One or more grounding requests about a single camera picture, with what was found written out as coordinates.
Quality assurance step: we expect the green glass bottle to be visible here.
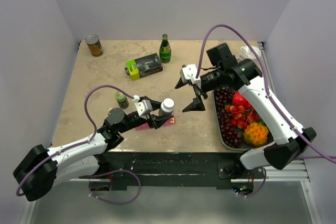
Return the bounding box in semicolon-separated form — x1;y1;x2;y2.
159;34;172;63

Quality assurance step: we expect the red grape bunch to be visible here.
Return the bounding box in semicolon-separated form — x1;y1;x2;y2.
214;87;242;149

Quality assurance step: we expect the red apples cluster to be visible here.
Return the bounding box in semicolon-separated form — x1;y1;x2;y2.
225;105;259;129

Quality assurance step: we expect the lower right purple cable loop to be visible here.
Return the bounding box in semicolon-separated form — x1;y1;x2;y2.
236;167;267;198

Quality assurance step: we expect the purple cable loop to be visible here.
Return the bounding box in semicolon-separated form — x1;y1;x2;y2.
88;169;142;205
236;167;267;198

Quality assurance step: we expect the grey fruit tray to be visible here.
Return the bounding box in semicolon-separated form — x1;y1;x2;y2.
213;86;273;151

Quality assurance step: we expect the grey pill bottle white cap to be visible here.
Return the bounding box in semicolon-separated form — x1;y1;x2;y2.
159;98;175;116

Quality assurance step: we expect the green black product box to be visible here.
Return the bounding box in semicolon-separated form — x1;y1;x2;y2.
124;53;163;81

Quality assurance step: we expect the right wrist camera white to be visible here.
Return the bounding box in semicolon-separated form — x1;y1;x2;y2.
180;64;201;88

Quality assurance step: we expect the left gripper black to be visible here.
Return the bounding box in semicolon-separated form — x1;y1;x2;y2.
118;96;173;133

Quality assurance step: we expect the red round fruit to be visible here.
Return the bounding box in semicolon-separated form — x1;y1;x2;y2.
232;92;248;106

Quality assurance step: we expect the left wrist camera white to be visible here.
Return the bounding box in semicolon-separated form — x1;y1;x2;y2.
132;95;153;118

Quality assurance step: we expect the white paper bag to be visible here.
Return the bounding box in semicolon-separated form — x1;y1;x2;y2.
239;45;262;59

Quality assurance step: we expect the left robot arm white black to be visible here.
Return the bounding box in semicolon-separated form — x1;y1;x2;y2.
13;96;175;201

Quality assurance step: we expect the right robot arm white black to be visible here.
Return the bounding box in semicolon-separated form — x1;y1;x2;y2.
175;43;317;178

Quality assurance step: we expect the tin can fruit label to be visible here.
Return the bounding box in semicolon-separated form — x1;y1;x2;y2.
85;34;104;57

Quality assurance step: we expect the green lid small jar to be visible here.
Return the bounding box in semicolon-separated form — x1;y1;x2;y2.
114;91;129;109

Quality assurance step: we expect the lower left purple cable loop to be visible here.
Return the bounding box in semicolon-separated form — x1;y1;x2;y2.
88;169;142;205

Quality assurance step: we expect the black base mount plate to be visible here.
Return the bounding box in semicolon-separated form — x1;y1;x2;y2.
89;152;264;190

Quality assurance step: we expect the yellow orange dragon fruit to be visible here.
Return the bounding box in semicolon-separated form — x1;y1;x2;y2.
243;122;269;147

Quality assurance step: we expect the pink weekly pill organizer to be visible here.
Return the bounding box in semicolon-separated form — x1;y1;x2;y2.
135;116;176;131

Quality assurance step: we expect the aluminium frame rail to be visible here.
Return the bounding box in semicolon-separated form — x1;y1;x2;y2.
68;158;310;183

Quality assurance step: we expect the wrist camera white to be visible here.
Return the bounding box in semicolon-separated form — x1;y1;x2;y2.
180;64;201;88
132;95;153;118

